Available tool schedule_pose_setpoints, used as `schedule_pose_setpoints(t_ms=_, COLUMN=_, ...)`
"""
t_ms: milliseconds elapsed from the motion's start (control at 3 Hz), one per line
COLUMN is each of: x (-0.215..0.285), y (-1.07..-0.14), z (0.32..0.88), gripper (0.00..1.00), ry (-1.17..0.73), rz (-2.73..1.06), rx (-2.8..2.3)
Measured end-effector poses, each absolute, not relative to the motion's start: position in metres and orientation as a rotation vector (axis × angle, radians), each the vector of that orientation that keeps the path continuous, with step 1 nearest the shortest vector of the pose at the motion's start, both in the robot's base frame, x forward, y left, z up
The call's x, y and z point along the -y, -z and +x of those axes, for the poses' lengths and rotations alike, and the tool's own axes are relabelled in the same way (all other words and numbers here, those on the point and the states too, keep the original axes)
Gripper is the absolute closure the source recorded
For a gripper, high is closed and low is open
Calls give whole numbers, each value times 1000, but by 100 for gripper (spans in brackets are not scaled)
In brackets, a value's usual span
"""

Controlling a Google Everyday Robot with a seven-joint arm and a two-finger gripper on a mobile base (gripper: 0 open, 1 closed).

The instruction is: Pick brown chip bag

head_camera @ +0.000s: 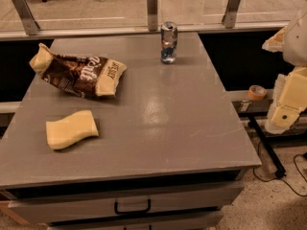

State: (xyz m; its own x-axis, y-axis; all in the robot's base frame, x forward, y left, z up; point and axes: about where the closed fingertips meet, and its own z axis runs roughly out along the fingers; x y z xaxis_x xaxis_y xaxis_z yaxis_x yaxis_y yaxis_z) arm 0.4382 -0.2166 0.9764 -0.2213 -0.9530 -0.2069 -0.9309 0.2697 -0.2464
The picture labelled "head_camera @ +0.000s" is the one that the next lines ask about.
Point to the brown chip bag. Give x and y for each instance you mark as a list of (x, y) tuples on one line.
[(84, 77)]

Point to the black metal stand leg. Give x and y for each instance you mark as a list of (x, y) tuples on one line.
[(280, 170)]

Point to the grey drawer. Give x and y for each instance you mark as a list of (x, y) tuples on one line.
[(186, 221), (100, 205)]

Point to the left metal railing post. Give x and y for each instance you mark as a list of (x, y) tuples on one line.
[(26, 16)]

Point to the black upper drawer handle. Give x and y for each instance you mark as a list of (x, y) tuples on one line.
[(132, 207)]

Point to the yellow sponge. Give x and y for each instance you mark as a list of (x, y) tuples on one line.
[(65, 132)]

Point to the upper grey drawer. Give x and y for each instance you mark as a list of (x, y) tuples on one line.
[(100, 205)]

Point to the lower grey drawer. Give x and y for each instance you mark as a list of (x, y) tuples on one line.
[(186, 221)]

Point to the metal railing post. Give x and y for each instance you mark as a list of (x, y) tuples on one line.
[(152, 7), (230, 14), (26, 16)]

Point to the orange tape roll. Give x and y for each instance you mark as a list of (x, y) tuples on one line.
[(257, 92)]

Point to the middle metal railing post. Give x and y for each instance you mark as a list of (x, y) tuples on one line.
[(152, 7)]

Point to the silver blue drink can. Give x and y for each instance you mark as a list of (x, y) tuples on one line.
[(168, 33)]

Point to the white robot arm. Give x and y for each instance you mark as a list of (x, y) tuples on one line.
[(295, 40)]

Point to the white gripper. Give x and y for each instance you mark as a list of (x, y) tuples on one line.
[(296, 45)]

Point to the right metal railing post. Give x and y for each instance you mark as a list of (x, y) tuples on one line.
[(230, 14)]

